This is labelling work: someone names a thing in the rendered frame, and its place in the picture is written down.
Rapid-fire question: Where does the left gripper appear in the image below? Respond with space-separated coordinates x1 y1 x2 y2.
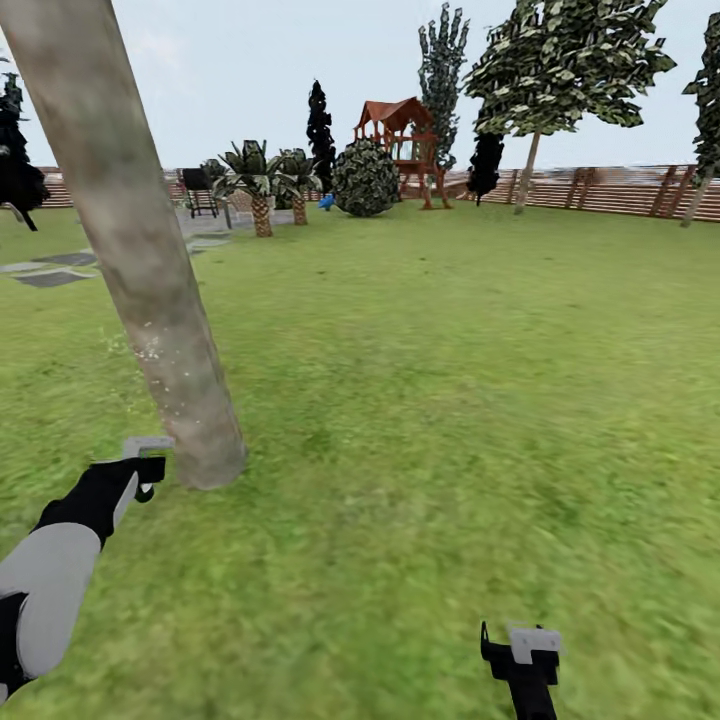
123 456 165 486

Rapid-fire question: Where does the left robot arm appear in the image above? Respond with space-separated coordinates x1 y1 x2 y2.
0 435 175 705

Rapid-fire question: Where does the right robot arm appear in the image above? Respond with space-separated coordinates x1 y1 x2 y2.
480 623 565 720

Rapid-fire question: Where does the pesticide atomizer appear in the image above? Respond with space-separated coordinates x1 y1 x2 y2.
135 485 154 503

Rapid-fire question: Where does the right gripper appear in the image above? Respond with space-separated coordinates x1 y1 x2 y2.
480 623 560 699

